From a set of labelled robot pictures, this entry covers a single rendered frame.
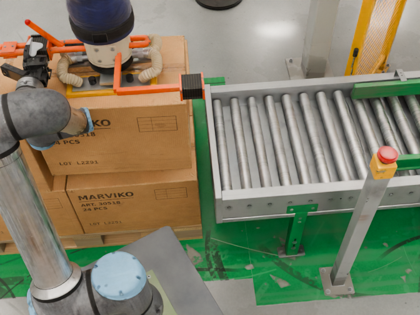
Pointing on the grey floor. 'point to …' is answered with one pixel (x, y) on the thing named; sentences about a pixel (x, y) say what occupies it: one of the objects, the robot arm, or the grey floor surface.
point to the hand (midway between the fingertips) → (32, 48)
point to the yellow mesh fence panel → (363, 22)
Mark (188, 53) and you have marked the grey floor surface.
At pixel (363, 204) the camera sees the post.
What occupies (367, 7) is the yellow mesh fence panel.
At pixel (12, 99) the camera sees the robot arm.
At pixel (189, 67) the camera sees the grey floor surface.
